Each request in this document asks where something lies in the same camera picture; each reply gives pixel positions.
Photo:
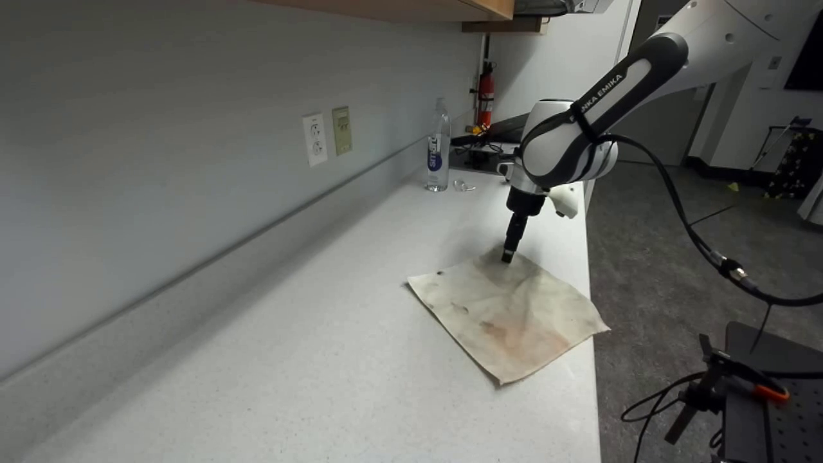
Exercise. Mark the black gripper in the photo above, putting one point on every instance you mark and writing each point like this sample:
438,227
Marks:
526,201

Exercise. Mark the stained beige cloth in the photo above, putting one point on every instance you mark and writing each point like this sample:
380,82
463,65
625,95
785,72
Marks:
504,317

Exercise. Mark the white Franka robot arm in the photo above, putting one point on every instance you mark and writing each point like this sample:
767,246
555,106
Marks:
618,84

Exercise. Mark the black device on counter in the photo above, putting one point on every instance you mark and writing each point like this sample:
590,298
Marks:
485,155

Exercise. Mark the clear plastic water bottle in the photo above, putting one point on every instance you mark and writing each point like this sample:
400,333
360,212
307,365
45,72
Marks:
438,155

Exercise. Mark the red fire extinguisher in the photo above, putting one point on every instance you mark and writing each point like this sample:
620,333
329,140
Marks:
486,91

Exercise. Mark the white equipment rack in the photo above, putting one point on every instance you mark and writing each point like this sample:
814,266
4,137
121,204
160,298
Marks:
793,168

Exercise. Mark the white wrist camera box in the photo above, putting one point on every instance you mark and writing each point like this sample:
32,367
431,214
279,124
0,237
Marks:
563,201

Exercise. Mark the yellow-green wall plate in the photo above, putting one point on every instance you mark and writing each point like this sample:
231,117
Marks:
342,129

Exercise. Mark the white wall power outlet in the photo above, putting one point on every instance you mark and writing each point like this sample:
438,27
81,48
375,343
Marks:
315,140

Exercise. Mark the dark wall screen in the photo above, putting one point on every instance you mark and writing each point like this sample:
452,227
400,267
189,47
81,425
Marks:
809,51

